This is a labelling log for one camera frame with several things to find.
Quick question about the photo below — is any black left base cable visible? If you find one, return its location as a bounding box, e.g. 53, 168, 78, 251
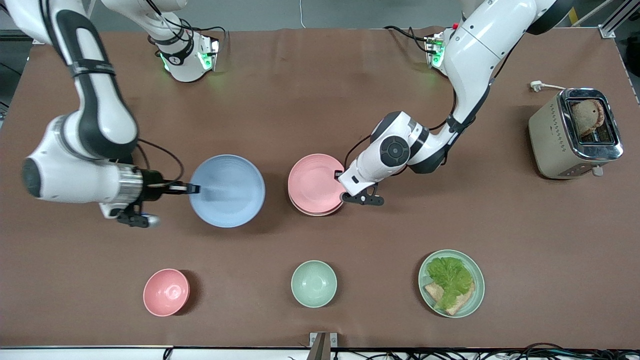
384, 25, 437, 54

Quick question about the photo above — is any green lettuce leaf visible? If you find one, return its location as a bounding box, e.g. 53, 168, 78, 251
426, 256, 475, 311

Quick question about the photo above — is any small green bowl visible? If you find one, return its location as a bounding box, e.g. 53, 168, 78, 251
291, 260, 338, 308

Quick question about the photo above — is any toast slice under lettuce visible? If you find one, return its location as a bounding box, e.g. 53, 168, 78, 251
424, 281, 476, 316

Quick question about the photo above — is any black cable bundle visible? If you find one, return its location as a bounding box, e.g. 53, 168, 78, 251
330, 342, 640, 360

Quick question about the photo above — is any blue plate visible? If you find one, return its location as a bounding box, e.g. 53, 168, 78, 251
188, 154, 266, 229

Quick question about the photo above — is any right base connector box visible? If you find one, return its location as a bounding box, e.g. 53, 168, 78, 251
196, 37, 221, 71

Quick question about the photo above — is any black left elbow cable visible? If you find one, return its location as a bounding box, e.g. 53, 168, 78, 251
429, 87, 459, 132

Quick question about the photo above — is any base connector box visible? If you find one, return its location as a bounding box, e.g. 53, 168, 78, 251
196, 37, 221, 71
425, 31, 447, 68

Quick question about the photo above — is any green plate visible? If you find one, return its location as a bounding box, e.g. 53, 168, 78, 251
418, 249, 486, 319

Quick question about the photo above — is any left base connector box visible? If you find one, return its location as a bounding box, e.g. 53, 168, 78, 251
425, 31, 447, 68

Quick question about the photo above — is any black base cable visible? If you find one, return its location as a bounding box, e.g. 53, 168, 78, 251
145, 0, 228, 47
384, 25, 437, 54

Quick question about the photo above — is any metal table edge bracket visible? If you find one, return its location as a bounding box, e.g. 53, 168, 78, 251
309, 332, 339, 360

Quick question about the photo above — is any beige and chrome toaster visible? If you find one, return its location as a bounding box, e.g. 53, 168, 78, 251
528, 88, 624, 180

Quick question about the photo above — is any aluminium frame profile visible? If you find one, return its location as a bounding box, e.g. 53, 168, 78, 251
597, 0, 640, 39

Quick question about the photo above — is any small pink bowl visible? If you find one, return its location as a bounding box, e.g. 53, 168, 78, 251
143, 268, 191, 317

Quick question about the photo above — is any bread slice in toaster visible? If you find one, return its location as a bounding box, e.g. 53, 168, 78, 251
571, 99, 606, 138

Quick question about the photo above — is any black right base cable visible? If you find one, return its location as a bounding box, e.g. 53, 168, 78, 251
145, 0, 228, 47

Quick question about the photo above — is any pink plate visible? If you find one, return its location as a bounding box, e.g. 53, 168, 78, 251
288, 153, 346, 215

